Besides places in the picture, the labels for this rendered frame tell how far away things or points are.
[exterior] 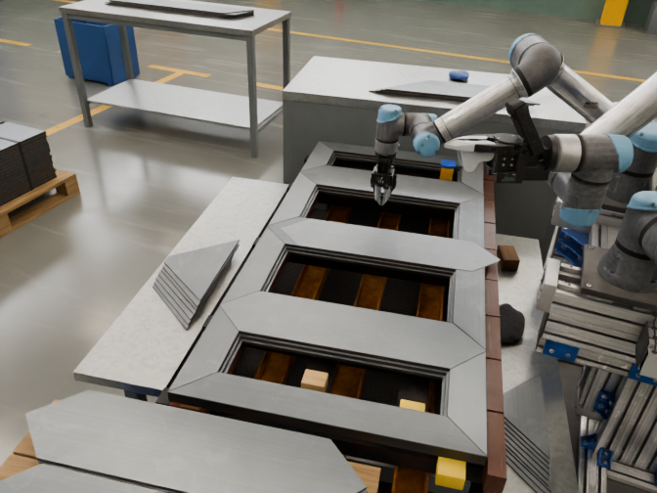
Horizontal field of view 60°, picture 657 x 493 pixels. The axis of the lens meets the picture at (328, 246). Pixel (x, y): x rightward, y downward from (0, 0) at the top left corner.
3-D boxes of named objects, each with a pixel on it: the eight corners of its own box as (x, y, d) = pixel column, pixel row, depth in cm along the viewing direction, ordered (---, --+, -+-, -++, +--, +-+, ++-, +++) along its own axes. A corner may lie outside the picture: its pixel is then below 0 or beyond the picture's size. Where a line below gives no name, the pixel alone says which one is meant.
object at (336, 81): (283, 99, 259) (283, 90, 257) (314, 63, 308) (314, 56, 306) (584, 132, 238) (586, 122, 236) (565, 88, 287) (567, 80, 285)
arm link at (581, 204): (580, 203, 129) (593, 158, 123) (602, 230, 119) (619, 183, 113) (546, 203, 128) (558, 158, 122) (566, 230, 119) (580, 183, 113)
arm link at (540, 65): (579, 79, 161) (425, 168, 176) (565, 68, 170) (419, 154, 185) (563, 44, 156) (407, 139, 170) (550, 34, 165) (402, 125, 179)
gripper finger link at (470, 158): (446, 174, 110) (493, 174, 111) (450, 144, 108) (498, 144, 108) (442, 168, 113) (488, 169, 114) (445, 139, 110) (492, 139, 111)
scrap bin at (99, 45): (65, 77, 589) (53, 19, 557) (95, 67, 622) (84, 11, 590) (113, 87, 570) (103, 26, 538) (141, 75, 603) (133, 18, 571)
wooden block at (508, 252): (517, 271, 210) (520, 260, 207) (501, 271, 210) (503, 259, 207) (510, 256, 218) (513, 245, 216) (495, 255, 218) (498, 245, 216)
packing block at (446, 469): (434, 484, 125) (437, 473, 123) (436, 465, 129) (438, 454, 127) (462, 490, 124) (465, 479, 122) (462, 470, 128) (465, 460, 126)
